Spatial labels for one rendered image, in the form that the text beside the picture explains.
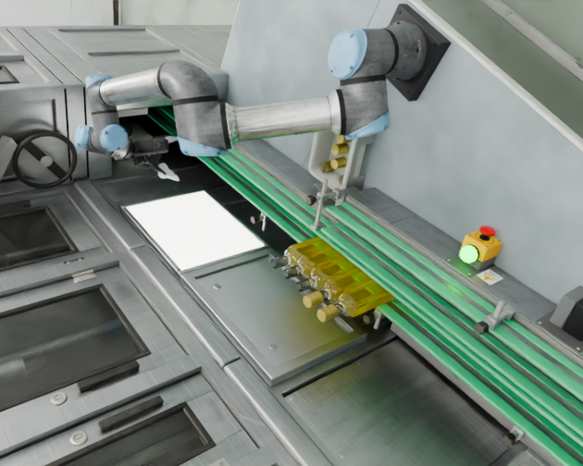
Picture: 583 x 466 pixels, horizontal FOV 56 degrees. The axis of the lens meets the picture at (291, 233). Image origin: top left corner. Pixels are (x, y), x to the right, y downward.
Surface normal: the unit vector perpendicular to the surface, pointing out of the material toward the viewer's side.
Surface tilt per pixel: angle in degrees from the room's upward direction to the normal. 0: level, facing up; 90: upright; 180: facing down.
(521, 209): 0
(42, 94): 90
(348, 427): 90
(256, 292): 90
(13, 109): 90
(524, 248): 0
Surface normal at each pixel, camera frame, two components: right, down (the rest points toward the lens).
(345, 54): -0.82, 0.09
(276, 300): 0.16, -0.83
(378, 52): 0.58, 0.11
